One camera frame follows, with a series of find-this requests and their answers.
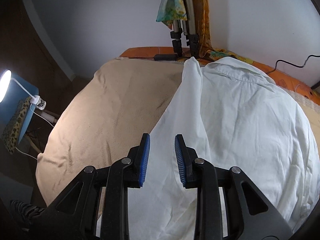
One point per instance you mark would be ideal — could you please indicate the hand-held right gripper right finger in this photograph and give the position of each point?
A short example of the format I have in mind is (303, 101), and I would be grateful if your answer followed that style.
(179, 160)

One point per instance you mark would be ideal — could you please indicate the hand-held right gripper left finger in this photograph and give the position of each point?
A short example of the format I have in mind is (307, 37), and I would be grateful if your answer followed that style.
(146, 160)

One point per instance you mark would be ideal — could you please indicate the white shirt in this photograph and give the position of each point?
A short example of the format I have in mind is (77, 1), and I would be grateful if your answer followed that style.
(237, 120)

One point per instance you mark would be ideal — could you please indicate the beige blanket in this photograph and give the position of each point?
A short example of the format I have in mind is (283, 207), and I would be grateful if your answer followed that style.
(112, 100)

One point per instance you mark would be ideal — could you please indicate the black power adapter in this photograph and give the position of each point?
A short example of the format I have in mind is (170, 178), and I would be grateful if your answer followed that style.
(165, 56)

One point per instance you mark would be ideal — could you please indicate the blue chair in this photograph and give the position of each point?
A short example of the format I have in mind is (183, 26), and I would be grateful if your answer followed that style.
(25, 120)

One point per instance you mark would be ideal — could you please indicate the zebra striped clothing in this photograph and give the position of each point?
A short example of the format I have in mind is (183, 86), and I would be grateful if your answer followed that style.
(26, 211)

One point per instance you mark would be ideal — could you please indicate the orange patterned bedsheet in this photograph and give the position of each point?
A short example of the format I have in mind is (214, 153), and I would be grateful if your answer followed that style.
(282, 75)

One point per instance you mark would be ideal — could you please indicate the leopard print cushion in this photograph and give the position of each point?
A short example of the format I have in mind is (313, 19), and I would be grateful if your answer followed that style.
(16, 125)

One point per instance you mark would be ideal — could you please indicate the grey tripod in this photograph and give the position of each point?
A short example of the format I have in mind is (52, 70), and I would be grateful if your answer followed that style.
(193, 22)

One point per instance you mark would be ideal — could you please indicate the orange patterned hanging cloth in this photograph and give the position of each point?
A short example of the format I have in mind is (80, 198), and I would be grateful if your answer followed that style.
(206, 17)

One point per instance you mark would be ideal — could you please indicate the colourful floral scarf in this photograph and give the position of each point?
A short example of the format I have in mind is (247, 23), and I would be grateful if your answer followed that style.
(172, 5)

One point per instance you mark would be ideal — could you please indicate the white desk lamp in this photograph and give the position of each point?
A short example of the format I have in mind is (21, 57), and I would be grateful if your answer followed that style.
(5, 82)

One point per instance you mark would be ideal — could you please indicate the brown wooden wardrobe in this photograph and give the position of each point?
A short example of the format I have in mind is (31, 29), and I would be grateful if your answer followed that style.
(22, 30)

